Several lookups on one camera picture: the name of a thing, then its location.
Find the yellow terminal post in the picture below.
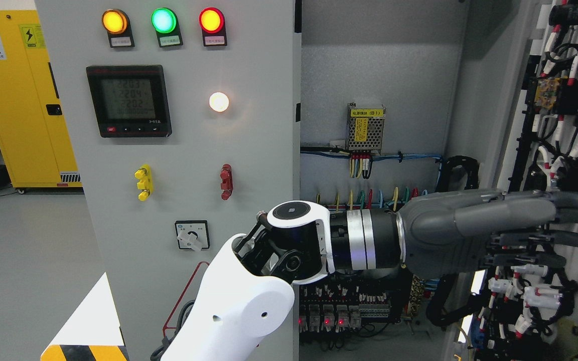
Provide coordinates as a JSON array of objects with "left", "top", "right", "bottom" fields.
[{"left": 134, "top": 164, "right": 154, "bottom": 202}]

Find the red indicator light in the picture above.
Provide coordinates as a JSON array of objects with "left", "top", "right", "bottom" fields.
[{"left": 199, "top": 7, "right": 227, "bottom": 47}]

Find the yellow indicator light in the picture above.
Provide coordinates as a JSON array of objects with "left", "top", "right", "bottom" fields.
[{"left": 101, "top": 9, "right": 135, "bottom": 48}]

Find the red terminal post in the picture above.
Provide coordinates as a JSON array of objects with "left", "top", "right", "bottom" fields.
[{"left": 220, "top": 163, "right": 234, "bottom": 201}]

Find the red electric hazard sticker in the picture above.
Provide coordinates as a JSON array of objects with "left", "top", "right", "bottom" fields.
[{"left": 162, "top": 261, "right": 210, "bottom": 338}]

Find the lower relay terminal row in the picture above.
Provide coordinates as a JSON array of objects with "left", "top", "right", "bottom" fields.
[{"left": 298, "top": 272, "right": 413, "bottom": 334}]

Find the white indicator light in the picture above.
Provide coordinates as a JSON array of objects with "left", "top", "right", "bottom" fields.
[{"left": 209, "top": 92, "right": 231, "bottom": 113}]

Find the green indicator light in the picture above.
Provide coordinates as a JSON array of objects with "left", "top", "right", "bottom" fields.
[{"left": 151, "top": 8, "right": 183, "bottom": 48}]

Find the black white rotary switch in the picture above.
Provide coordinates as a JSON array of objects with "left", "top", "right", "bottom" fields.
[{"left": 174, "top": 220, "right": 210, "bottom": 252}]

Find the grey cabinet door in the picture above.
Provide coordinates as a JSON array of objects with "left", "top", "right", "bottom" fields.
[
  {"left": 35, "top": 1, "right": 301, "bottom": 360},
  {"left": 442, "top": 0, "right": 578, "bottom": 361}
]

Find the black digital power meter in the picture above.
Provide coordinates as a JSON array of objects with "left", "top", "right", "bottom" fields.
[{"left": 86, "top": 65, "right": 172, "bottom": 138}]

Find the metal mesh power supply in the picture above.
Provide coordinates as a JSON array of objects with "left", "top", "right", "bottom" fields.
[{"left": 346, "top": 102, "right": 387, "bottom": 155}]

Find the grey robot hand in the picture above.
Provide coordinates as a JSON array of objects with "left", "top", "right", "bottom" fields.
[{"left": 394, "top": 189, "right": 578, "bottom": 279}]

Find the yellow safety cabinet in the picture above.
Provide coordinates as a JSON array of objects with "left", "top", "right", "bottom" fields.
[{"left": 0, "top": 10, "right": 82, "bottom": 193}]

